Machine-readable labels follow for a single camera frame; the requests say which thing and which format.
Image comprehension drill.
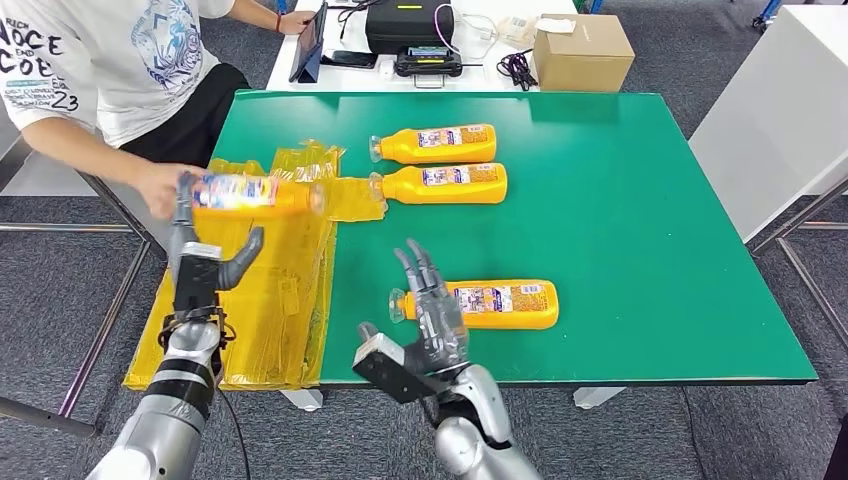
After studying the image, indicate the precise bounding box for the black carrying case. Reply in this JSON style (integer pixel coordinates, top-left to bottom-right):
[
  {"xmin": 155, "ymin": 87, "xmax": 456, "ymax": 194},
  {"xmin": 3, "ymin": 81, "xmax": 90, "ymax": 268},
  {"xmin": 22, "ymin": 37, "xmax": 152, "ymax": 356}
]
[{"xmin": 364, "ymin": 0, "xmax": 457, "ymax": 56}]

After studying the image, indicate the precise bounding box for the steel frame table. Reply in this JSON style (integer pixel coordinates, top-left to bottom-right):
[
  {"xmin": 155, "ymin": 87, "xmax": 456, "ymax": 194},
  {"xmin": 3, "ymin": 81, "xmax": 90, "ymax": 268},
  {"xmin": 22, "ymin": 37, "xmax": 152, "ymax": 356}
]
[{"xmin": 0, "ymin": 86, "xmax": 181, "ymax": 439}]

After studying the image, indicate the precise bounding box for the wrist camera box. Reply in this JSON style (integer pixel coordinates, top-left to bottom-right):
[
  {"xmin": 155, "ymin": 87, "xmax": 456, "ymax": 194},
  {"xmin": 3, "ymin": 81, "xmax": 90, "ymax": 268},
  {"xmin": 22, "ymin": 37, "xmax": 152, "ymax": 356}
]
[
  {"xmin": 172, "ymin": 241, "xmax": 225, "ymax": 316},
  {"xmin": 352, "ymin": 333, "xmax": 444, "ymax": 405}
]

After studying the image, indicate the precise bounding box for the dark tablet in case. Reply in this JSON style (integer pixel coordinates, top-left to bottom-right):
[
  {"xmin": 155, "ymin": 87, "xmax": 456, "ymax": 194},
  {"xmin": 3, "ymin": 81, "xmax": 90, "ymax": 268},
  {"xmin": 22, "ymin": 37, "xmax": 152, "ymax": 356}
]
[{"xmin": 288, "ymin": 0, "xmax": 330, "ymax": 85}]

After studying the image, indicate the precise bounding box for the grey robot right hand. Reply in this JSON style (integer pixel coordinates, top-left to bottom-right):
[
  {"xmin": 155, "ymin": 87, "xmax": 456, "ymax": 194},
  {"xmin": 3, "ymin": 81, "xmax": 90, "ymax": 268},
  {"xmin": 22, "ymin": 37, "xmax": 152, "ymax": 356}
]
[{"xmin": 357, "ymin": 238, "xmax": 472, "ymax": 379}]

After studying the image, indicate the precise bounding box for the orange detergent bottle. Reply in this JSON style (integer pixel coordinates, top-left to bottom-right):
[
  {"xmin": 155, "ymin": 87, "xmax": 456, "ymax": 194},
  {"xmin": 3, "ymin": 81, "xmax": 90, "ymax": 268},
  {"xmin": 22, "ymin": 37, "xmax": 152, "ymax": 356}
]
[
  {"xmin": 190, "ymin": 173, "xmax": 327, "ymax": 221},
  {"xmin": 368, "ymin": 123, "xmax": 499, "ymax": 166},
  {"xmin": 368, "ymin": 162, "xmax": 510, "ymax": 206},
  {"xmin": 388, "ymin": 279, "xmax": 560, "ymax": 332}
]

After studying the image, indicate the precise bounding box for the person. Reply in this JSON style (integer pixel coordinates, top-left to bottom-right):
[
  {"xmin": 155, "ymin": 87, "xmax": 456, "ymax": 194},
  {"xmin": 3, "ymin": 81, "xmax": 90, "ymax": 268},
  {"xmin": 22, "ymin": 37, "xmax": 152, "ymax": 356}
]
[{"xmin": 0, "ymin": 0, "xmax": 318, "ymax": 221}]

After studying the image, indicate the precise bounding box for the thin black cable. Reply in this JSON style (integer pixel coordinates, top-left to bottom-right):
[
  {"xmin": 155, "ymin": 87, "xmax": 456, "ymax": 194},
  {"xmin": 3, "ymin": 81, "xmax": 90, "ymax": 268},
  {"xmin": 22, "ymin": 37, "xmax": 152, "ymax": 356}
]
[{"xmin": 327, "ymin": 0, "xmax": 387, "ymax": 41}]

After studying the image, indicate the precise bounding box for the black smartphone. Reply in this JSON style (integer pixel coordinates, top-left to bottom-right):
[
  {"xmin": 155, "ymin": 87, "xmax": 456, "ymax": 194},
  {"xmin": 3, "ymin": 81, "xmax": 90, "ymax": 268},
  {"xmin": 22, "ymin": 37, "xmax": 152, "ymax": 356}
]
[{"xmin": 321, "ymin": 48, "xmax": 380, "ymax": 70}]

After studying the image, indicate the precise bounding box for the white table with metal legs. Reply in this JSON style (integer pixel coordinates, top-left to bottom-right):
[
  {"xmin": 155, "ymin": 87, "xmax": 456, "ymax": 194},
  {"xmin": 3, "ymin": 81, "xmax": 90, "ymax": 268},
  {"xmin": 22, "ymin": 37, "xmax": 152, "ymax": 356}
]
[{"xmin": 688, "ymin": 3, "xmax": 848, "ymax": 352}]

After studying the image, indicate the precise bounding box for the blue wheeled base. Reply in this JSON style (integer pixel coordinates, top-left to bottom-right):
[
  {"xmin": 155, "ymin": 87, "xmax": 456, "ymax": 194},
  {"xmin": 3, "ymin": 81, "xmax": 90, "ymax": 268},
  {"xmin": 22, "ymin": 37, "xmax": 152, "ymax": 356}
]
[{"xmin": 751, "ymin": 0, "xmax": 790, "ymax": 33}]

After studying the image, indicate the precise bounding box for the white cable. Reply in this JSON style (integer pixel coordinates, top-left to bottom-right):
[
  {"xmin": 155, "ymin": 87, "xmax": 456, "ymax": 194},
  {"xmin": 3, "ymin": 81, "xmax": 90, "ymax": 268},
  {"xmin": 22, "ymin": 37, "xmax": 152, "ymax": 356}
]
[{"xmin": 433, "ymin": 1, "xmax": 498, "ymax": 61}]

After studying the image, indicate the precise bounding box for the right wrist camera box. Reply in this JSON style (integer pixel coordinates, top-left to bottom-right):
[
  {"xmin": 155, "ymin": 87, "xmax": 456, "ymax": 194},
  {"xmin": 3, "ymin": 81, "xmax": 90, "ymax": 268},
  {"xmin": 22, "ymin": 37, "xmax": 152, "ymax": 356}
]
[{"xmin": 352, "ymin": 333, "xmax": 444, "ymax": 405}]

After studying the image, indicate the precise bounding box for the person's right hand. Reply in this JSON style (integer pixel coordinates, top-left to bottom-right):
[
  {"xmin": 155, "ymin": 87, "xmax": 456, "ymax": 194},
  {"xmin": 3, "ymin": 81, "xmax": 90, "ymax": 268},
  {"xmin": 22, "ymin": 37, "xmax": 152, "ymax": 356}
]
[{"xmin": 132, "ymin": 160, "xmax": 207, "ymax": 220}]

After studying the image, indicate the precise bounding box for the brown cardboard box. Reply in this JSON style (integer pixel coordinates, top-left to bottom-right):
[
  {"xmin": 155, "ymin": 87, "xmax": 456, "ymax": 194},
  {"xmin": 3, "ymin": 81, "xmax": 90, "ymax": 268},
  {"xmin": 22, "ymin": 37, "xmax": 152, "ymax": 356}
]
[{"xmin": 531, "ymin": 13, "xmax": 637, "ymax": 93}]

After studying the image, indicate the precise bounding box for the person's left hand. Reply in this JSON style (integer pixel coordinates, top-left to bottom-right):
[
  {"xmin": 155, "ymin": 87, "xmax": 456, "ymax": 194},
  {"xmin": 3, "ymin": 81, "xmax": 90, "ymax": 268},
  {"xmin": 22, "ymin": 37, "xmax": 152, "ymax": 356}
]
[{"xmin": 278, "ymin": 9, "xmax": 318, "ymax": 36}]

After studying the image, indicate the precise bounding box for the black handheld controller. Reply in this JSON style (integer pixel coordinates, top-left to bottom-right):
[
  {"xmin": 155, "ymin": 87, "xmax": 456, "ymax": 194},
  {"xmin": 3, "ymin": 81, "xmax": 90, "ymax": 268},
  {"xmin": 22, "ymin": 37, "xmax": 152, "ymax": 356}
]
[{"xmin": 394, "ymin": 44, "xmax": 465, "ymax": 89}]

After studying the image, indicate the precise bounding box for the black cable bundle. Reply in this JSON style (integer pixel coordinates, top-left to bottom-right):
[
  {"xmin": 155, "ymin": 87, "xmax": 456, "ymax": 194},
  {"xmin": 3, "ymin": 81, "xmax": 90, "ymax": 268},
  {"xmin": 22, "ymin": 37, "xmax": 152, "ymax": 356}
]
[{"xmin": 495, "ymin": 49, "xmax": 541, "ymax": 92}]

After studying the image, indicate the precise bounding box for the white table foot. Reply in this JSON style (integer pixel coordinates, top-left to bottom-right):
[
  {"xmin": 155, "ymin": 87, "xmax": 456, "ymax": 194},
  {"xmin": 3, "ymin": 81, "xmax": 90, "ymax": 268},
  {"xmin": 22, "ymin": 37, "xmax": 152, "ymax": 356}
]
[
  {"xmin": 279, "ymin": 388, "xmax": 325, "ymax": 413},
  {"xmin": 574, "ymin": 387, "xmax": 627, "ymax": 410}
]

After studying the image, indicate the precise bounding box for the yellow taped cardboard mat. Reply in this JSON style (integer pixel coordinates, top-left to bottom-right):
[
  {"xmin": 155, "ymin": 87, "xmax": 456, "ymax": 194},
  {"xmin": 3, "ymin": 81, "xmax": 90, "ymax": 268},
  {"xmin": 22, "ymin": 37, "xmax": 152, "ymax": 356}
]
[{"xmin": 123, "ymin": 139, "xmax": 389, "ymax": 392}]

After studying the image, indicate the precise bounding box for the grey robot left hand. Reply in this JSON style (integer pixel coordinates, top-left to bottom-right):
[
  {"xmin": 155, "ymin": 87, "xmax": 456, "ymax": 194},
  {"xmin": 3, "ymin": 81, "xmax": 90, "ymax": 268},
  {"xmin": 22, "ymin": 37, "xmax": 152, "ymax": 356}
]
[{"xmin": 168, "ymin": 172, "xmax": 266, "ymax": 293}]

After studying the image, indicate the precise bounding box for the plastic bag with adapter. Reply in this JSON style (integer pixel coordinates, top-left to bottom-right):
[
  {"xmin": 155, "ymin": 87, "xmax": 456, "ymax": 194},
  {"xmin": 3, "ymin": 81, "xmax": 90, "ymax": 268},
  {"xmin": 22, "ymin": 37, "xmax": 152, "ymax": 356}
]
[{"xmin": 495, "ymin": 14, "xmax": 539, "ymax": 49}]

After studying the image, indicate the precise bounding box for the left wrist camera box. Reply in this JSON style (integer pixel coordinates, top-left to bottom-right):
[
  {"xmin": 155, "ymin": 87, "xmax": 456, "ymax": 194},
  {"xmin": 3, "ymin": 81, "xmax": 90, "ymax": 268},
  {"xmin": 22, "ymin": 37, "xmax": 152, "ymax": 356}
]
[{"xmin": 172, "ymin": 241, "xmax": 225, "ymax": 316}]

